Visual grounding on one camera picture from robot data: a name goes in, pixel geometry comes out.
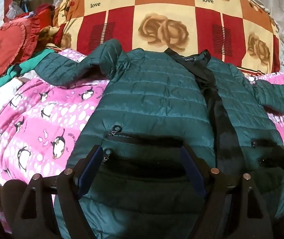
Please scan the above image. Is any red orange rose print quilt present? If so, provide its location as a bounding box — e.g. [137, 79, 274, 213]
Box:
[53, 0, 282, 74]

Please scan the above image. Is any brown floral cloth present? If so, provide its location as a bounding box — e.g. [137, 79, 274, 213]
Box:
[40, 25, 66, 48]

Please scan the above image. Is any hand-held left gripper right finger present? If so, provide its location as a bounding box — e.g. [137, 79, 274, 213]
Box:
[180, 145, 275, 239]

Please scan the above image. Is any red ruffled heart cushion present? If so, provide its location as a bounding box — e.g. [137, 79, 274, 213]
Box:
[0, 12, 53, 80]

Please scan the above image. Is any dark green puffer jacket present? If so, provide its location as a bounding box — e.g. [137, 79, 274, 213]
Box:
[35, 40, 284, 239]

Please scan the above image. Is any clear plastic bag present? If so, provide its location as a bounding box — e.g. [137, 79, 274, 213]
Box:
[7, 1, 26, 17]

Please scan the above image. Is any white patterned cloth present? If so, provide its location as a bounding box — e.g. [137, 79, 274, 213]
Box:
[0, 72, 34, 135]

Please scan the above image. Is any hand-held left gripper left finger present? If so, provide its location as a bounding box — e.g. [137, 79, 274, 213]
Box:
[12, 144, 105, 239]

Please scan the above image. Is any pink penguin print blanket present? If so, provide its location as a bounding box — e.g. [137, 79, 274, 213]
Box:
[0, 48, 284, 205]

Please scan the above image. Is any dark red cloth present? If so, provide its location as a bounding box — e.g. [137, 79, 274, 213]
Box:
[34, 4, 58, 28]

